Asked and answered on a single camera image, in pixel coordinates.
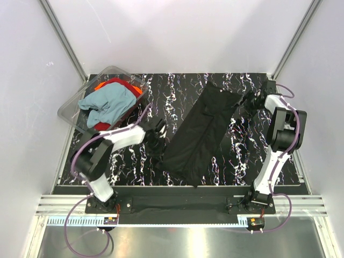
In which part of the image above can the orange t shirt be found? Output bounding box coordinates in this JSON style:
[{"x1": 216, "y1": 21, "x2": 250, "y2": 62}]
[{"x1": 94, "y1": 82, "x2": 142, "y2": 94}]

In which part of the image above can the light blue t shirt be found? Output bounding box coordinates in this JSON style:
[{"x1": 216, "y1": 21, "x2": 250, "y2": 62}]
[{"x1": 78, "y1": 82, "x2": 137, "y2": 128}]

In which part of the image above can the orange black connector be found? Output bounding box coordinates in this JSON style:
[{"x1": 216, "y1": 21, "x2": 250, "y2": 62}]
[
  {"x1": 103, "y1": 217, "x2": 118, "y2": 225},
  {"x1": 248, "y1": 217, "x2": 265, "y2": 228}
]

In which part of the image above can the black marbled table mat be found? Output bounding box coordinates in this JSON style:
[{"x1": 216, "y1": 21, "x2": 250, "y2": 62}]
[{"x1": 53, "y1": 72, "x2": 307, "y2": 187}]

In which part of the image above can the left aluminium frame post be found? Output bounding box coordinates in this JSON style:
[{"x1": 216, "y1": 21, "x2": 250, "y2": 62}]
[{"x1": 38, "y1": 0, "x2": 88, "y2": 82}]

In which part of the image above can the aluminium frame post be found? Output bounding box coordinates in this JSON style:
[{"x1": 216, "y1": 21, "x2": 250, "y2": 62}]
[
  {"x1": 38, "y1": 0, "x2": 88, "y2": 82},
  {"x1": 271, "y1": 0, "x2": 323, "y2": 80}
]

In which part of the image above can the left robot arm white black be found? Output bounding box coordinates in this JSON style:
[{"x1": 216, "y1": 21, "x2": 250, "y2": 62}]
[{"x1": 70, "y1": 118, "x2": 167, "y2": 213}]

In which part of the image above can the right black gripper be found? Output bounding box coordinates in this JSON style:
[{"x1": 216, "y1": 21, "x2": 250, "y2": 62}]
[{"x1": 232, "y1": 89, "x2": 262, "y2": 119}]

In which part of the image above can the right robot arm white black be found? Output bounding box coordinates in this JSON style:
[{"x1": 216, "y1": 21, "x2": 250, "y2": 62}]
[{"x1": 239, "y1": 79, "x2": 307, "y2": 214}]

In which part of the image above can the right aluminium frame post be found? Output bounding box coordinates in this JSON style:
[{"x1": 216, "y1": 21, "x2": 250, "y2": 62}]
[{"x1": 271, "y1": 0, "x2": 323, "y2": 80}]

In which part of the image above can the right orange black connector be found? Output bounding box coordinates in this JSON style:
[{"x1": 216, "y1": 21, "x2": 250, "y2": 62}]
[{"x1": 248, "y1": 217, "x2": 265, "y2": 228}]

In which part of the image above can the left orange black connector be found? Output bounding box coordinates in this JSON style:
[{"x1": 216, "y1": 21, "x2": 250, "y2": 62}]
[{"x1": 103, "y1": 217, "x2": 118, "y2": 225}]

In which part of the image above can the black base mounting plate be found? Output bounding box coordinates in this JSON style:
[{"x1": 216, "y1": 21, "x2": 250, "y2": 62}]
[{"x1": 85, "y1": 186, "x2": 276, "y2": 222}]

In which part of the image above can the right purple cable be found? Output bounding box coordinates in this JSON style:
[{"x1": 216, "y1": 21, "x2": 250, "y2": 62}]
[{"x1": 262, "y1": 83, "x2": 300, "y2": 233}]

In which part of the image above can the white slotted cable duct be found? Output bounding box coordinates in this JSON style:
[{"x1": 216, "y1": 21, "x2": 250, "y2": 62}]
[{"x1": 47, "y1": 216, "x2": 248, "y2": 228}]

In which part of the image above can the black t shirt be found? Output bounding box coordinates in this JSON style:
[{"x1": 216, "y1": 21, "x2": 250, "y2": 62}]
[{"x1": 156, "y1": 82, "x2": 242, "y2": 187}]

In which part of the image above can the red t shirt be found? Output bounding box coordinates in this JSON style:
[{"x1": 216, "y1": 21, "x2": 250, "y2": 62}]
[{"x1": 94, "y1": 77, "x2": 142, "y2": 131}]

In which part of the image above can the aluminium rail crossbar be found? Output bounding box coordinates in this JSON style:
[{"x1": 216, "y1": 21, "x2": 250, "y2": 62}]
[{"x1": 36, "y1": 195, "x2": 327, "y2": 217}]

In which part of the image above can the clear plastic bin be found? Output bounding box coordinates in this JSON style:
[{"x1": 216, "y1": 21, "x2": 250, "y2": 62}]
[{"x1": 58, "y1": 66, "x2": 148, "y2": 133}]

